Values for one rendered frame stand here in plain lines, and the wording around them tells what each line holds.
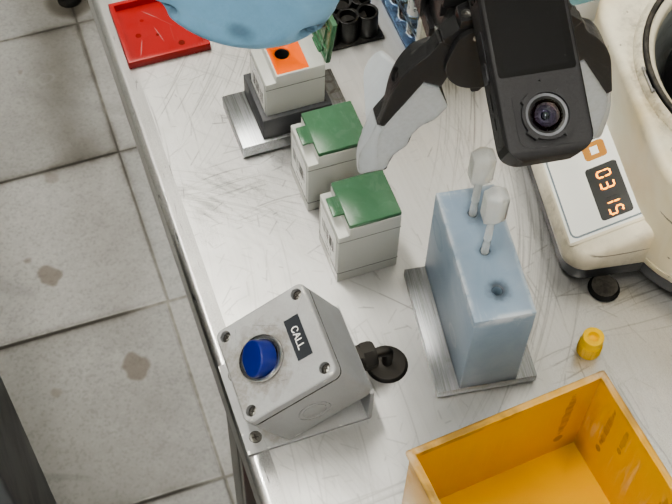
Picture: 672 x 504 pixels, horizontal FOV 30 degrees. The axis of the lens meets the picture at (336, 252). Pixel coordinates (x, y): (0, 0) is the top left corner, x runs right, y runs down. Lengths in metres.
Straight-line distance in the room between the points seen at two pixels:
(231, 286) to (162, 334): 1.00
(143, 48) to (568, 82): 0.49
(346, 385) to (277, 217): 0.19
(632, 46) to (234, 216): 0.31
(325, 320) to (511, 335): 0.12
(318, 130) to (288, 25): 0.43
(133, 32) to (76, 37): 1.21
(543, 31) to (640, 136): 0.25
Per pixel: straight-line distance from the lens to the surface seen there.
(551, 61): 0.64
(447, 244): 0.82
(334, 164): 0.90
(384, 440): 0.85
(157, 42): 1.05
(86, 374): 1.88
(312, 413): 0.81
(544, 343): 0.89
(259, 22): 0.47
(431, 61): 0.68
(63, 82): 2.20
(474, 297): 0.79
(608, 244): 0.89
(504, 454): 0.81
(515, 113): 0.63
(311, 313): 0.79
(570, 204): 0.91
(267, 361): 0.79
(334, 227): 0.86
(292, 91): 0.93
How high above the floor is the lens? 1.64
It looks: 57 degrees down
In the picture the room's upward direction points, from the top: 2 degrees clockwise
